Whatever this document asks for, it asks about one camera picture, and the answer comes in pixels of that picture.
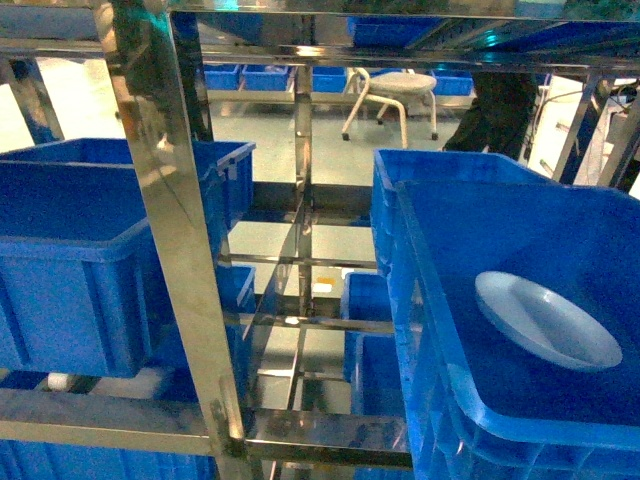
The light blue round tray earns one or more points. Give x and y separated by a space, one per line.
545 324

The grey round stool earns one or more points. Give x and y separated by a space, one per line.
391 89

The large blue bin left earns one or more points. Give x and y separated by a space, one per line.
82 289

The stainless steel rack frame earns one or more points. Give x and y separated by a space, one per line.
154 52

